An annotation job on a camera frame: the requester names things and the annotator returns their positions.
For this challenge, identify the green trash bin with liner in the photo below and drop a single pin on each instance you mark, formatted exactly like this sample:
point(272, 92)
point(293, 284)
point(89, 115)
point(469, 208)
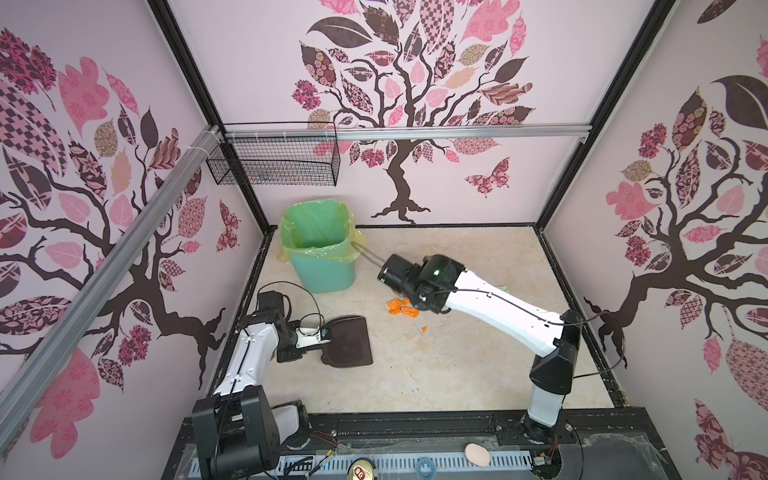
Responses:
point(318, 239)

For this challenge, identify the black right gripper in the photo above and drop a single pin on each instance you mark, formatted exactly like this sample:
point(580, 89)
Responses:
point(425, 266)

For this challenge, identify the dark brown plastic dustpan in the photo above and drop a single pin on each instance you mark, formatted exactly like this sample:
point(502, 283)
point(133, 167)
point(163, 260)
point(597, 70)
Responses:
point(349, 345)

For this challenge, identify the orange paper scrap far right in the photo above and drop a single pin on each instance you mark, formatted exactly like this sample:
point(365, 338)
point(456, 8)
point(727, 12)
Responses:
point(402, 307)

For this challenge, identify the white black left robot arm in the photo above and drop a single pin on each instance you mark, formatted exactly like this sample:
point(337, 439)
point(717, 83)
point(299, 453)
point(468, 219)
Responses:
point(237, 432)

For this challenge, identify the black wire mesh basket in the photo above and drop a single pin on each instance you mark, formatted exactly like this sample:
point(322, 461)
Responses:
point(277, 153)

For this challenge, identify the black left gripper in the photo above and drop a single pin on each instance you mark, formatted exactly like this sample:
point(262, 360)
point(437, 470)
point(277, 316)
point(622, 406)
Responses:
point(293, 354)

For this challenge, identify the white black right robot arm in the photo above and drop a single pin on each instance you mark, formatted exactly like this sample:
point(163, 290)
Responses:
point(441, 285)

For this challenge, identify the round metal tin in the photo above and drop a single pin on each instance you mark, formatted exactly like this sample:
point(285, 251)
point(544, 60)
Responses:
point(362, 469)

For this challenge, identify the beige egg shaped object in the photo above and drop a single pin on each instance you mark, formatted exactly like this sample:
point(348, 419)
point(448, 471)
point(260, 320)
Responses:
point(477, 455)

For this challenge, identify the dark brown hand brush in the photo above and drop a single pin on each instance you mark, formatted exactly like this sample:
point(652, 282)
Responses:
point(368, 254)

